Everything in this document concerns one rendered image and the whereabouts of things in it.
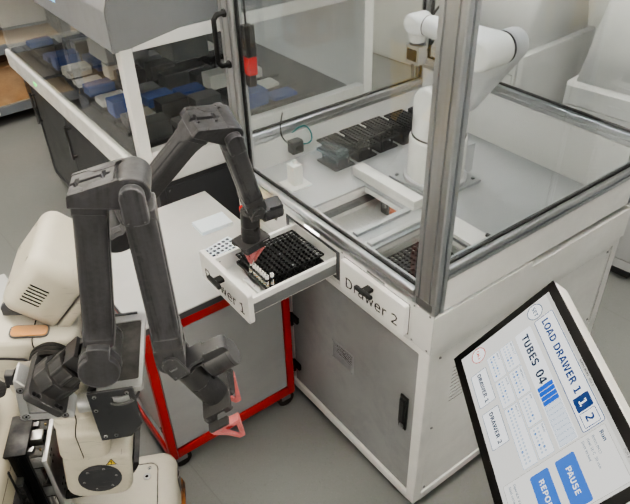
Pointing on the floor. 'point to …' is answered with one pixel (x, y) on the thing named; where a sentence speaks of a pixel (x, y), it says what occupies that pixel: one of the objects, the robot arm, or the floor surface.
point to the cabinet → (403, 377)
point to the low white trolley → (252, 367)
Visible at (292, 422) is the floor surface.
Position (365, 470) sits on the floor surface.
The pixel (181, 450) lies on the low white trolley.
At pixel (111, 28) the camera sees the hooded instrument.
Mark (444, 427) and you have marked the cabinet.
